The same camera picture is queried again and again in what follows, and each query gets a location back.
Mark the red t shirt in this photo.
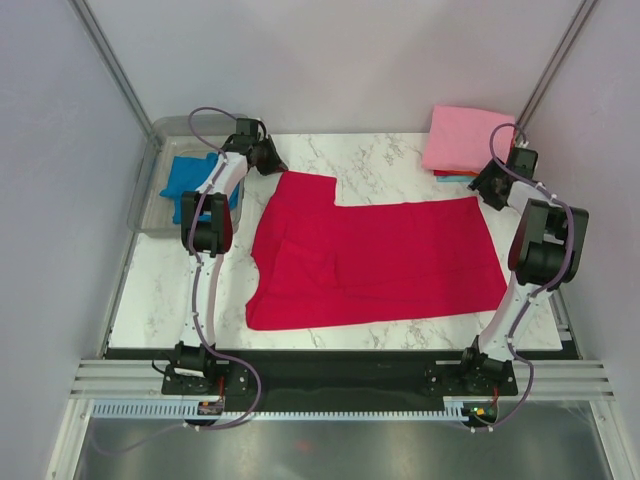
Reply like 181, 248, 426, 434
246, 172, 507, 331

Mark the clear plastic bin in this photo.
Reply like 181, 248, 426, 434
127, 112, 235, 238

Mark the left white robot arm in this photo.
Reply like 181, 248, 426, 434
162, 117, 288, 395

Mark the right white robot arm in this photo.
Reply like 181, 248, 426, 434
456, 147, 590, 395

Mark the teal folded t shirt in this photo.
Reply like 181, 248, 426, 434
436, 175, 476, 184

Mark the pink folded t shirt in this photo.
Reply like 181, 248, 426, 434
422, 105, 515, 173

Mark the blue t shirt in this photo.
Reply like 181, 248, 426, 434
159, 152, 219, 225

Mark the left aluminium frame post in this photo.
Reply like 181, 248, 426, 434
69, 0, 159, 146

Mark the aluminium frame post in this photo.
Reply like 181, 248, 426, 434
517, 0, 600, 134
69, 0, 159, 146

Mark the right aluminium frame post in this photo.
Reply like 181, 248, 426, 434
517, 0, 600, 134

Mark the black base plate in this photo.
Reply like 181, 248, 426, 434
184, 350, 518, 412

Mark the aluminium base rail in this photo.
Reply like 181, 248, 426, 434
70, 360, 614, 401

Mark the white slotted cable duct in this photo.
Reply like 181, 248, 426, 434
91, 399, 499, 421

